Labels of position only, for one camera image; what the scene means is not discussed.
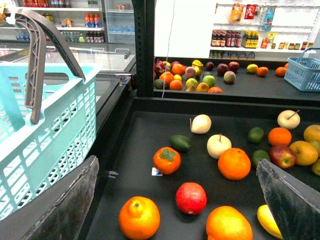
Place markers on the dark green avocado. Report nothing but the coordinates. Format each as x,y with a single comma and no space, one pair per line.
180,143

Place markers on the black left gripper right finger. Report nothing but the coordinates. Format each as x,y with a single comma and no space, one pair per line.
294,205

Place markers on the white pear with stem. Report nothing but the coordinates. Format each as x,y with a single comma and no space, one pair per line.
289,119

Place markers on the green lime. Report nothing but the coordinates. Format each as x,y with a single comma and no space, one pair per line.
255,135
257,156

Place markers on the light teal shopping basket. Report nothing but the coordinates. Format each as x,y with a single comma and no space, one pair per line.
33,157

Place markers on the yellow lemon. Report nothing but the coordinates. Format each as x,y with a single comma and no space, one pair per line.
252,68
268,222

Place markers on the green lime back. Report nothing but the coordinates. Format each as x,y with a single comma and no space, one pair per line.
255,135

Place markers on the far peach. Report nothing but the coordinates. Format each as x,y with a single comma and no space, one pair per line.
229,77

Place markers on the green lime front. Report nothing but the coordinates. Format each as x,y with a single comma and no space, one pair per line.
257,156

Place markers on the glass freezer chest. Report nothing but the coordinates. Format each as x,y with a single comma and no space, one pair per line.
68,76

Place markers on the small white label card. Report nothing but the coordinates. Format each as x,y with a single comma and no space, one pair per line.
156,172

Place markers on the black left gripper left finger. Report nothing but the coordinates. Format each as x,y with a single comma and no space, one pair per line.
65,218

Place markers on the small orange mandarin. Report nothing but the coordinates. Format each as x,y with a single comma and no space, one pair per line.
279,136

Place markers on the red apple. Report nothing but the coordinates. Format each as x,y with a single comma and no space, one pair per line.
283,157

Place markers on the round orange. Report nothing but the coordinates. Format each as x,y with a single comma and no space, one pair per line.
234,164

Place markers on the white pear back left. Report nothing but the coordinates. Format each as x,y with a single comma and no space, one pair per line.
200,124

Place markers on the large front orange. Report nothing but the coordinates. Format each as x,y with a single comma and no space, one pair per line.
227,223

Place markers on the blue basket far shelf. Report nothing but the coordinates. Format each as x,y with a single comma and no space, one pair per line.
304,72

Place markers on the yellow apple front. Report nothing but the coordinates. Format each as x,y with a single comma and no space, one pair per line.
306,153

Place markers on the persimmon with green leaf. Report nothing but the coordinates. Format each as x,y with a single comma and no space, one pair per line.
167,160

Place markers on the red pomegranate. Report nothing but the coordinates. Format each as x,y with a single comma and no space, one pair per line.
191,198

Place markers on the yellow apple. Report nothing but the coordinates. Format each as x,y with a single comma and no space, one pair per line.
312,133
306,153

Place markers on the yellow apple back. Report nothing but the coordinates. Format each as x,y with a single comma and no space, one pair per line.
312,133

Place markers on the white pear front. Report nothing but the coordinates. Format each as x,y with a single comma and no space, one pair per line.
217,144

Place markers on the grey basket handle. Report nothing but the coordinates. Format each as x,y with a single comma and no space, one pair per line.
39,28

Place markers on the far green apple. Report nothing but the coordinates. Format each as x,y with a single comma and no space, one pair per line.
210,80

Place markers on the bumpy orange tangerine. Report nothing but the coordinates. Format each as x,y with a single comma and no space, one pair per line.
139,218

